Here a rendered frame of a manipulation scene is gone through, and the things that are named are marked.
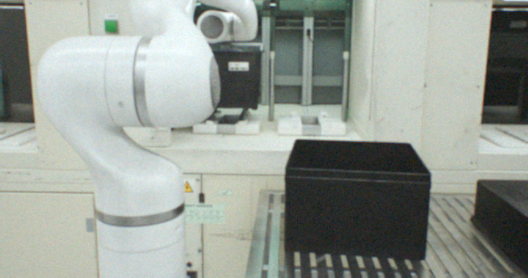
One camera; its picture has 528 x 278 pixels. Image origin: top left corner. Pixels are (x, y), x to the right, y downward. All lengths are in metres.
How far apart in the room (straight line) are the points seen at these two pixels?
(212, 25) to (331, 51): 1.00
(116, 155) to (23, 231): 1.00
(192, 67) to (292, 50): 1.64
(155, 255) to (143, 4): 0.35
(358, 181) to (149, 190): 0.45
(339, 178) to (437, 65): 0.55
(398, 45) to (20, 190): 1.12
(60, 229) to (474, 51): 1.25
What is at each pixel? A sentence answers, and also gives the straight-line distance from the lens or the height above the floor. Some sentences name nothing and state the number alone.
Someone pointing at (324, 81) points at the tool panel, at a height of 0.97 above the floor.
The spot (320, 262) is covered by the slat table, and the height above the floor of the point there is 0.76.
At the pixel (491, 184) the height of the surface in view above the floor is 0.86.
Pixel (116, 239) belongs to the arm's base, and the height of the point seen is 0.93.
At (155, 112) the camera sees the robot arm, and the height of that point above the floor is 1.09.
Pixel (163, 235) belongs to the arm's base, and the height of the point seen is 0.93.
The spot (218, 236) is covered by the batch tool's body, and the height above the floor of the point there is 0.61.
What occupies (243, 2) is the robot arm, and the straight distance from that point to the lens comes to 1.31.
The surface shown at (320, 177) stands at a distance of 0.97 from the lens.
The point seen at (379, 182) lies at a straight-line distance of 0.97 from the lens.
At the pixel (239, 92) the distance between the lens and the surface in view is 1.56.
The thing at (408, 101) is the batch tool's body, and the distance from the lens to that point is 1.34.
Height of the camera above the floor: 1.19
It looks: 11 degrees down
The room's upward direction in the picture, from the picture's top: straight up
